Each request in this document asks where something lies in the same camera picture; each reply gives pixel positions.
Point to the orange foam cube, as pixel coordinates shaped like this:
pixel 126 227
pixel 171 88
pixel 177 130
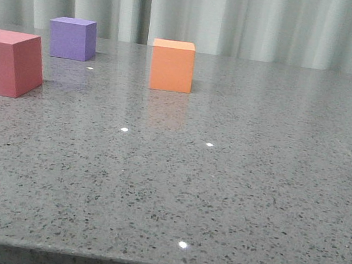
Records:
pixel 172 65

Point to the purple foam cube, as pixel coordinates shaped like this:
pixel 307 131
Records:
pixel 73 38

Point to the pink foam cube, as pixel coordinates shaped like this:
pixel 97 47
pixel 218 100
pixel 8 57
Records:
pixel 20 63

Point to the pale grey-green curtain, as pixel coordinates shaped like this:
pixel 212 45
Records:
pixel 306 33

